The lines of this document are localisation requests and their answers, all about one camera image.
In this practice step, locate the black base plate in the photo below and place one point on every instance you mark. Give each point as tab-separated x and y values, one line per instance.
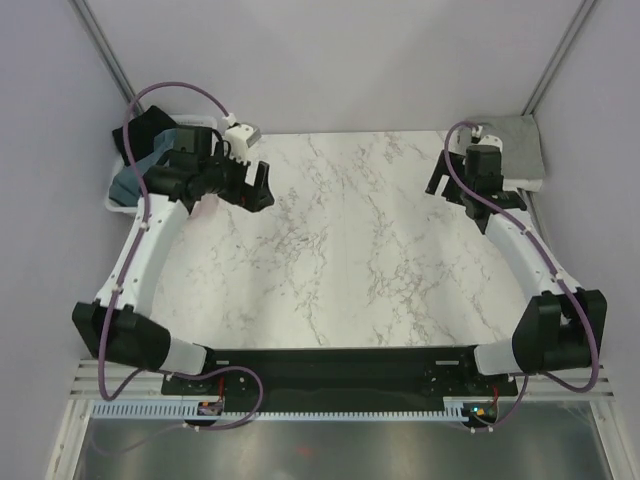
406	376

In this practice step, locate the white plastic basket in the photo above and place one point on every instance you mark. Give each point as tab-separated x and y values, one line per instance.
181	119

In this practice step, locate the white slotted cable duct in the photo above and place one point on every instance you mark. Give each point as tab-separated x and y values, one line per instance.
201	412

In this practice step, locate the corner aluminium post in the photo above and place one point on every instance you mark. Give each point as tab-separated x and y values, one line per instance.
98	38
580	18

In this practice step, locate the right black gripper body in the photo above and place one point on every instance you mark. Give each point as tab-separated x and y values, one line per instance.
454	189

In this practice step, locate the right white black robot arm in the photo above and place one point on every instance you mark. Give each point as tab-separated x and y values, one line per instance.
562	325

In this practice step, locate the black t shirt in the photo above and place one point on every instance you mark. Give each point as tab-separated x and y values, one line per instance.
145	128

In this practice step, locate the left corner aluminium post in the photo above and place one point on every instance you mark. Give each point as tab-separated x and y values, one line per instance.
98	38

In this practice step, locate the right corner aluminium post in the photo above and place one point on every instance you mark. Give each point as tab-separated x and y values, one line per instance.
580	18

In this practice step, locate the folded grey t shirt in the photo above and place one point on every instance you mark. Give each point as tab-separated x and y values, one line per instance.
521	153

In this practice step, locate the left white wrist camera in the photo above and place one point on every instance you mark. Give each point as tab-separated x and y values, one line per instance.
241	138

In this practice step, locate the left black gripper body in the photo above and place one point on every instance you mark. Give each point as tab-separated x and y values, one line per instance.
229	177

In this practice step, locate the blue grey t shirt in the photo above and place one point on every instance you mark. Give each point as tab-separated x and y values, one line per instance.
124	190

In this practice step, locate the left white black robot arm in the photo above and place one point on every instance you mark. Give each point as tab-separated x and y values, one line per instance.
117	325

